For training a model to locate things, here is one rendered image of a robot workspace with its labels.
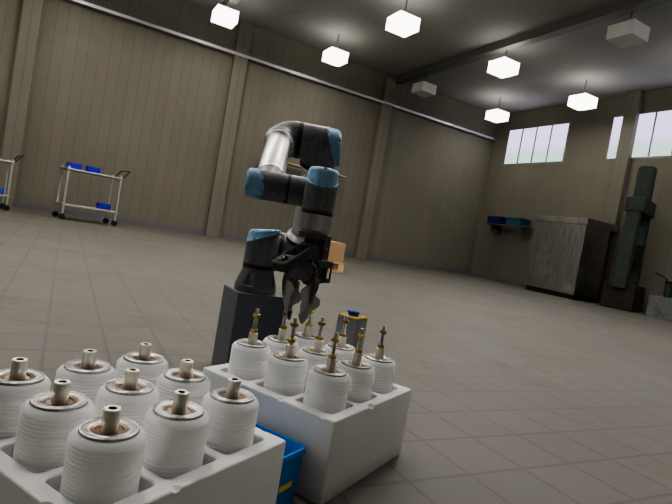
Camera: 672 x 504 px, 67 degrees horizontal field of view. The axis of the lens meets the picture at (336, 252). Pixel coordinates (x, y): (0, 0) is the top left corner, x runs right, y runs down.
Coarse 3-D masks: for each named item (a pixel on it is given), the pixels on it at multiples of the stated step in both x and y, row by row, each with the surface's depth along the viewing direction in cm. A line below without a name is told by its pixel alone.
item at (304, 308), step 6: (306, 288) 116; (306, 294) 116; (306, 300) 116; (318, 300) 120; (300, 306) 117; (306, 306) 116; (312, 306) 118; (318, 306) 120; (300, 312) 117; (306, 312) 116; (300, 318) 117; (306, 318) 117
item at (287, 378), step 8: (272, 360) 116; (280, 360) 115; (304, 360) 119; (272, 368) 116; (280, 368) 115; (288, 368) 114; (296, 368) 115; (304, 368) 117; (272, 376) 116; (280, 376) 115; (288, 376) 115; (296, 376) 115; (304, 376) 118; (264, 384) 118; (272, 384) 115; (280, 384) 115; (288, 384) 115; (296, 384) 116; (304, 384) 120; (280, 392) 115; (288, 392) 115; (296, 392) 116
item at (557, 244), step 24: (552, 216) 1154; (552, 240) 1148; (576, 240) 1095; (600, 240) 1106; (528, 264) 1198; (552, 264) 1140; (576, 264) 1087; (600, 264) 1116; (528, 288) 1193; (552, 288) 1132; (576, 288) 1087
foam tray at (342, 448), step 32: (224, 384) 119; (256, 384) 119; (288, 416) 109; (320, 416) 105; (352, 416) 109; (384, 416) 123; (320, 448) 104; (352, 448) 111; (384, 448) 126; (320, 480) 103; (352, 480) 114
